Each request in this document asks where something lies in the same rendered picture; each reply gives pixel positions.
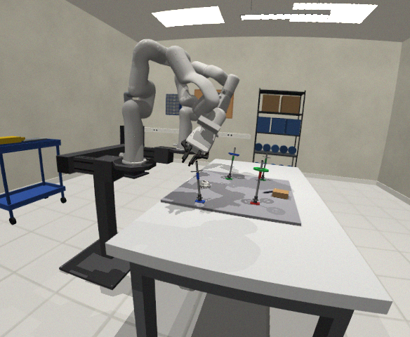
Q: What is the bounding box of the tan flat block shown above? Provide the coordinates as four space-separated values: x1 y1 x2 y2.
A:
272 188 289 199

